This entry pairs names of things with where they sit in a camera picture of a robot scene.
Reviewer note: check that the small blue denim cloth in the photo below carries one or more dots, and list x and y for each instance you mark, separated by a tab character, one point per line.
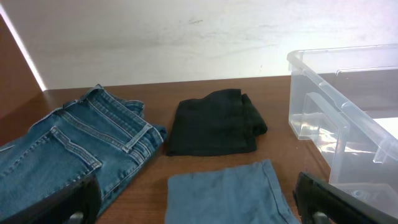
242	194

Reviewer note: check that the black folded garment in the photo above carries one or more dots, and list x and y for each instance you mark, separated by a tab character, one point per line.
221	123

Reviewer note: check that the clear plastic storage bin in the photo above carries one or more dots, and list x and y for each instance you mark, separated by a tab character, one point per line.
345	101

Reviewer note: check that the dark blue folded jeans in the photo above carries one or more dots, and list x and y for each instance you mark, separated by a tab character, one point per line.
97	134

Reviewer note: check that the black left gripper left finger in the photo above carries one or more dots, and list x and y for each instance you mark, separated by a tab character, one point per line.
79	202

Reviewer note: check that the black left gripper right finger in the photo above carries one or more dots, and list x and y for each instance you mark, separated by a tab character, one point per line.
320	202

